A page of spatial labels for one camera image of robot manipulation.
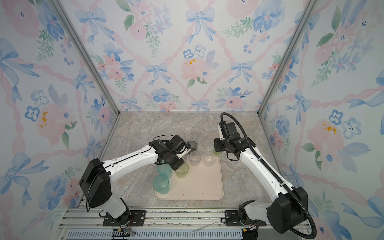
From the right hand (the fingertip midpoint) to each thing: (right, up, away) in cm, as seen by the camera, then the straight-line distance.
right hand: (217, 142), depth 82 cm
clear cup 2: (-13, +3, +22) cm, 25 cm away
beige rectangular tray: (-8, -23, +3) cm, 25 cm away
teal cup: (-30, -16, +4) cm, 34 cm away
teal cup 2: (-31, -22, 0) cm, 38 cm away
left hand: (-21, -11, +1) cm, 24 cm away
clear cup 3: (-4, -12, +11) cm, 16 cm away
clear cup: (-12, -11, +11) cm, 20 cm away
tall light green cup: (-20, -18, +5) cm, 27 cm away
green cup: (+3, -9, +14) cm, 16 cm away
